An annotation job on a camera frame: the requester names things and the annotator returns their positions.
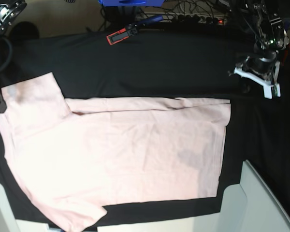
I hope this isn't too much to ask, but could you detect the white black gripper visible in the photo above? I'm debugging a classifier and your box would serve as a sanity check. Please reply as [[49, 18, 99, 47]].
[[228, 54, 280, 88]]

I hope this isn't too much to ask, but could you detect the pink T-shirt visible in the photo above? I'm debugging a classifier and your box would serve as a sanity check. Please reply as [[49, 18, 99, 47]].
[[0, 73, 231, 232]]

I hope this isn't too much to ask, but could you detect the red object at right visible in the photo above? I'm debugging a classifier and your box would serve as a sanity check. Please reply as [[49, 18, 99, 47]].
[[281, 43, 290, 66]]

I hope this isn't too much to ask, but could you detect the black table cloth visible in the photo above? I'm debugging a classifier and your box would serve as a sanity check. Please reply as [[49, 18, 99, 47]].
[[0, 31, 290, 226]]

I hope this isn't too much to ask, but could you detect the white power strip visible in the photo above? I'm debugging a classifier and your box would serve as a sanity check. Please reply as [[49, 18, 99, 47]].
[[136, 11, 228, 26]]

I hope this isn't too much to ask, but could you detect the orange black clamp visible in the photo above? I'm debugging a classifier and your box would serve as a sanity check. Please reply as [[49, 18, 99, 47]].
[[106, 14, 163, 46]]

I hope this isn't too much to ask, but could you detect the blue box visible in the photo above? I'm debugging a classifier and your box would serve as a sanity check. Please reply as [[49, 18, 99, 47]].
[[98, 0, 164, 7]]

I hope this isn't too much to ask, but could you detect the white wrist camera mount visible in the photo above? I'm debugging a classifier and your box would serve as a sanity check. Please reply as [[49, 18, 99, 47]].
[[263, 83, 281, 99]]

